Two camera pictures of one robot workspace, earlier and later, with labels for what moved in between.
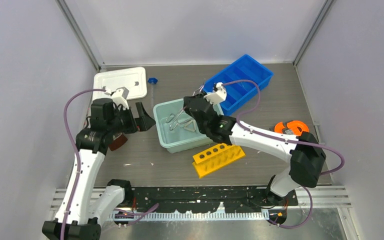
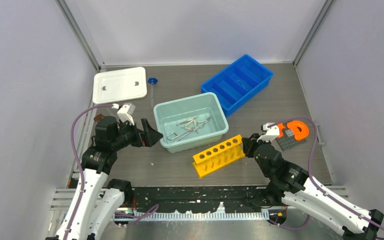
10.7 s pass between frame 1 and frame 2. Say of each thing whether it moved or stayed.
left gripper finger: moved
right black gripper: moved
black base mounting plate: stayed
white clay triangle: stayed
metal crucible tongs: moved
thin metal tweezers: stayed
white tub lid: stayed
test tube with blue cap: stayed
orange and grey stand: stayed
